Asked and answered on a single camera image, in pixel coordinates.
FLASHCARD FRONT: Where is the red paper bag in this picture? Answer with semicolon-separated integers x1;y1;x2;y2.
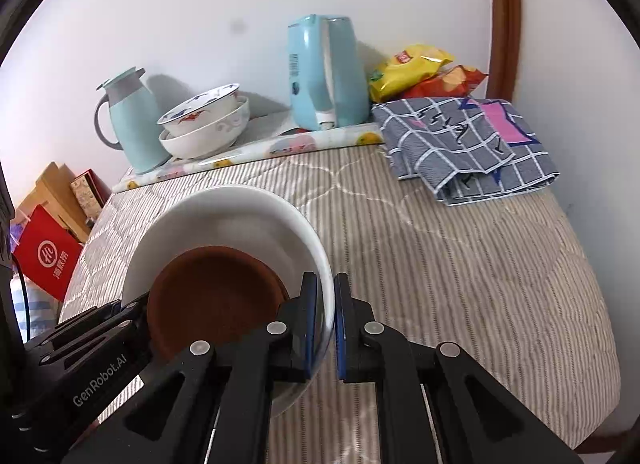
12;204;85;302

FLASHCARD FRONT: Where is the blue white striped cloth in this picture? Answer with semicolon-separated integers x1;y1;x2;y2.
10;277;62;340

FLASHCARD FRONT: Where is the fruit printed table mat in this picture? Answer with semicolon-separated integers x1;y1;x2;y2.
111;121;386;193

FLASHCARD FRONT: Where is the cardboard box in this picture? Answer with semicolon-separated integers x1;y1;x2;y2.
15;161;93;245

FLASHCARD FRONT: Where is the brown round plate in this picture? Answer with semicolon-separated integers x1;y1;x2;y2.
146;245;291;360

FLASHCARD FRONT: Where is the white bowl grey swirl print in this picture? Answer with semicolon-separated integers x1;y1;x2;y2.
158;96;251;160

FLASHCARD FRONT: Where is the large plain white bowl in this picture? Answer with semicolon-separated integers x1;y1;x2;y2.
121;185;336;420

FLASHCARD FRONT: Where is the white bowl red bat print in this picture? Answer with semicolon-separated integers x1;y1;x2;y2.
156;83;241;137

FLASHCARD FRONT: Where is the grey checked cloth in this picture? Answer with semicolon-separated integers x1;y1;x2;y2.
371;97;561;206

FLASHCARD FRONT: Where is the light blue thermos jug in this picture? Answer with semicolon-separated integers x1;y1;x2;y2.
95;67;173;175

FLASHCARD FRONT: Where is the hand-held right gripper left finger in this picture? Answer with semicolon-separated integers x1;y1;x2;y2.
60;271;321;464

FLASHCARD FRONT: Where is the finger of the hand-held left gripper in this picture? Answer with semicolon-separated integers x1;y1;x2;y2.
25;294;152;370

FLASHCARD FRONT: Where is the red chip bag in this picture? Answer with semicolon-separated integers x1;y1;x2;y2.
400;65;488;99

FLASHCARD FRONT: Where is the black cable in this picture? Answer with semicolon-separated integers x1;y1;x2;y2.
10;254;32;345

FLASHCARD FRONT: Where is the wooden door frame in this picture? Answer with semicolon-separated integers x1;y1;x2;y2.
486;0;523;100

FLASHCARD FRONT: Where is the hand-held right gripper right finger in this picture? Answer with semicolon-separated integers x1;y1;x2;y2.
332;271;583;464

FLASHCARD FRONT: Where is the light blue electric kettle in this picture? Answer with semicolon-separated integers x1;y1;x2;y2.
286;14;372;131

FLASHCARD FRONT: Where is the yellow chip bag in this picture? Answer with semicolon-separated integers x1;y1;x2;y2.
368;44;455;104

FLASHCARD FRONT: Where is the red patterned box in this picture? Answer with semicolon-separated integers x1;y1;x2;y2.
70;169;112;227

